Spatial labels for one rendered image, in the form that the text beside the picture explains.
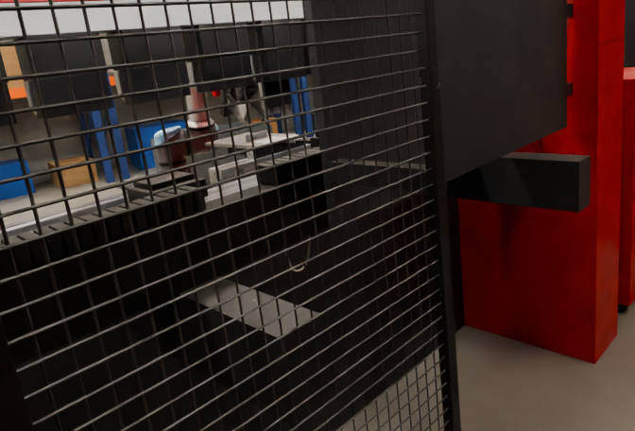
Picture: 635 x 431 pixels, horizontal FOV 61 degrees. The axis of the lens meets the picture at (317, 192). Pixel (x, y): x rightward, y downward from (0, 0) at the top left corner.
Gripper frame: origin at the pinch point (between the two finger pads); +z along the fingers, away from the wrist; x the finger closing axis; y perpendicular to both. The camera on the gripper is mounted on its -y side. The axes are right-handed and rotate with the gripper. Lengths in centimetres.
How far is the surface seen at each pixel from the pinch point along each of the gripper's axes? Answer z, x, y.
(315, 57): 25, -32, 59
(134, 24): -14, -41, 30
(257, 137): 2.6, 0.3, -3.4
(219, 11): -15.6, -16.9, 31.0
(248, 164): 14.8, -14.5, 4.2
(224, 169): 14.3, -22.7, 4.5
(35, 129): -376, 125, -502
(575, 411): 128, 56, -11
